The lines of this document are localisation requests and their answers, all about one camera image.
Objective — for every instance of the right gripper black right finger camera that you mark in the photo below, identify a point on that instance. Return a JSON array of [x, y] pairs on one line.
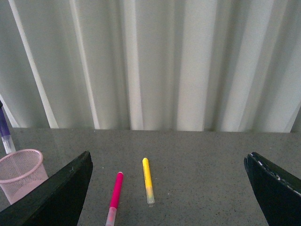
[[277, 191]]

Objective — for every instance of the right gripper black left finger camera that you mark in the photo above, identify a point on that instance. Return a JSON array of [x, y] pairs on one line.
[[56, 202]]

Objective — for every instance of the pink pen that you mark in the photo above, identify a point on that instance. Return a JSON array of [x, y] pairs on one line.
[[115, 200]]

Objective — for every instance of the purple pen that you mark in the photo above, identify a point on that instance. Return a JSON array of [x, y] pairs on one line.
[[5, 134]]

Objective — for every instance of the pink mesh cup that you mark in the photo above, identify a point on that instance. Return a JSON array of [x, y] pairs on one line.
[[21, 172]]

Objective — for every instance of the yellow pen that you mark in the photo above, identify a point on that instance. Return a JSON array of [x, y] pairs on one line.
[[148, 182]]

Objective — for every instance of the white curtain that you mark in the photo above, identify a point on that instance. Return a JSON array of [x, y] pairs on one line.
[[192, 65]]

